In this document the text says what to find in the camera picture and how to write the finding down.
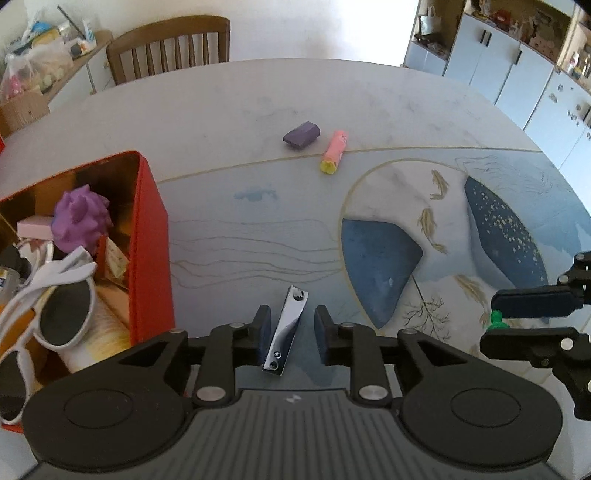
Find silver nail clipper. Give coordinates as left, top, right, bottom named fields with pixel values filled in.
left=263, top=285, right=308, bottom=376

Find white bottle yellow band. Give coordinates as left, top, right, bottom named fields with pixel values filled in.
left=59, top=284, right=131, bottom=373

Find white sunglasses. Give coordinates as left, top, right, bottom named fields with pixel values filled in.
left=1, top=247, right=97, bottom=425

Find pink sticky note pad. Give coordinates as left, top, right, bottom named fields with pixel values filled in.
left=16, top=215, right=54, bottom=241

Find pink yellow highlighter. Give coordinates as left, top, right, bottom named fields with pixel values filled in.
left=320, top=130, right=349, bottom=175

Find red gold-lined tin box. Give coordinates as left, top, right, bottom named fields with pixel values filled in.
left=0, top=150, right=177, bottom=434

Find purple eraser block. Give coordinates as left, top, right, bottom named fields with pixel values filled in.
left=283, top=121, right=321, bottom=150

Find purple spiky ball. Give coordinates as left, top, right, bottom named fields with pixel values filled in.
left=51, top=184, right=112, bottom=255

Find brown wooden chair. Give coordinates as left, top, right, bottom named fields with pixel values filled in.
left=106, top=15, right=230, bottom=86

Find cardboard box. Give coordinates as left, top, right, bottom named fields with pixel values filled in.
left=0, top=88, right=50, bottom=138

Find wooden side shelf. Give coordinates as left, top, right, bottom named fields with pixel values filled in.
left=44, top=30, right=115, bottom=113

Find clear plastic bag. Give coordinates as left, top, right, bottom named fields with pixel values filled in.
left=1, top=40, right=73, bottom=103

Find white wall cabinet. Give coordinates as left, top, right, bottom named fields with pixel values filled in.
left=404, top=0, right=590, bottom=173

